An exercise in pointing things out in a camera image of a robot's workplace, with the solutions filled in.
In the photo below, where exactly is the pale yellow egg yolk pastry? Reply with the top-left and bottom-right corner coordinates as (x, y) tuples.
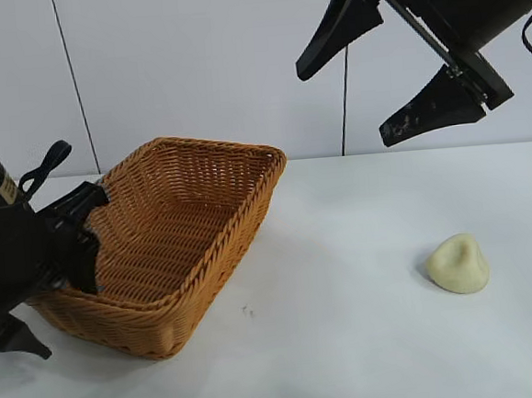
(423, 231), (492, 298)

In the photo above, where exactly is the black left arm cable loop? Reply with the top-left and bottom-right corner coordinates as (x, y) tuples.
(15, 139), (77, 203)

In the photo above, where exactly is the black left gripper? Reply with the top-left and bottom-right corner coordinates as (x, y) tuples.
(0, 180), (123, 364)

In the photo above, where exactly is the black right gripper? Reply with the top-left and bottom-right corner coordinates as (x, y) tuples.
(290, 0), (532, 154)

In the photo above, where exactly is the brown woven wicker basket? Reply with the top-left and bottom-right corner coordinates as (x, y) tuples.
(12, 127), (302, 370)

